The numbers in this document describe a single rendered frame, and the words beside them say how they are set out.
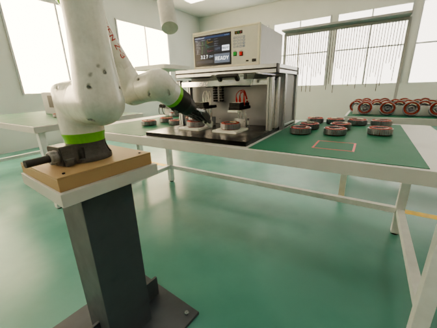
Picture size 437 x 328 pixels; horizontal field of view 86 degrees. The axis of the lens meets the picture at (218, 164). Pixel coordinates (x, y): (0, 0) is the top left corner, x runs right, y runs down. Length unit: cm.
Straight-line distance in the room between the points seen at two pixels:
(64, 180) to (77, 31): 37
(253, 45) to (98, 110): 96
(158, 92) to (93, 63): 24
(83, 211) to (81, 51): 46
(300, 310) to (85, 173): 110
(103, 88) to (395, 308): 150
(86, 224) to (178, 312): 65
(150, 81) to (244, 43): 73
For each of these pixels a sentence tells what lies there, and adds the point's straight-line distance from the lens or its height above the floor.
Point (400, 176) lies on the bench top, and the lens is 95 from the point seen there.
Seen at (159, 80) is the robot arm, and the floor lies 103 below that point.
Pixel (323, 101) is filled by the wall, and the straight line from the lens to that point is 765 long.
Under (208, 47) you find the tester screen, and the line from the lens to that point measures 156.
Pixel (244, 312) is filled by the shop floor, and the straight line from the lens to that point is 131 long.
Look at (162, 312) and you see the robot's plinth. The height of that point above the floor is 2.
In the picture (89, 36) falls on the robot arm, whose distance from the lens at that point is 72.
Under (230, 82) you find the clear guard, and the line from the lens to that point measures 116.
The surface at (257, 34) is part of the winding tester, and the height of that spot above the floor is 126.
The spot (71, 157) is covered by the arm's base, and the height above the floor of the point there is 81.
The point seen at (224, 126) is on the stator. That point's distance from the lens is 130.
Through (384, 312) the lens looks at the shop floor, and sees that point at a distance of 149.
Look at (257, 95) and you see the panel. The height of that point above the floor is 95.
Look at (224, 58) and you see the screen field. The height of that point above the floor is 116.
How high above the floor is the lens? 100
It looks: 18 degrees down
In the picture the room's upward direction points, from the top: 2 degrees counter-clockwise
